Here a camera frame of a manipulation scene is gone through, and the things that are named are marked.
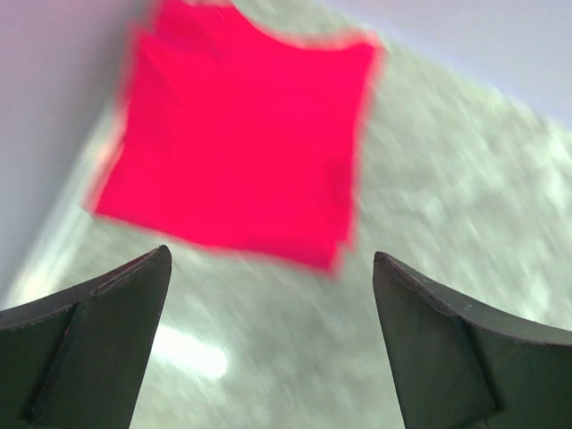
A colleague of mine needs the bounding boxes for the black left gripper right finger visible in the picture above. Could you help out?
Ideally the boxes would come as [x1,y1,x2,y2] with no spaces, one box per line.
[373,252,571,429]

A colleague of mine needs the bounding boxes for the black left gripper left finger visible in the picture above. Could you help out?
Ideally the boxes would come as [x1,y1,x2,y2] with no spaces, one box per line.
[1,245,172,428]

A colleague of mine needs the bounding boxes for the magenta red t shirt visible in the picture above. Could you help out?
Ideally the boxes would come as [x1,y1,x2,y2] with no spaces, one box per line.
[88,1,386,273]

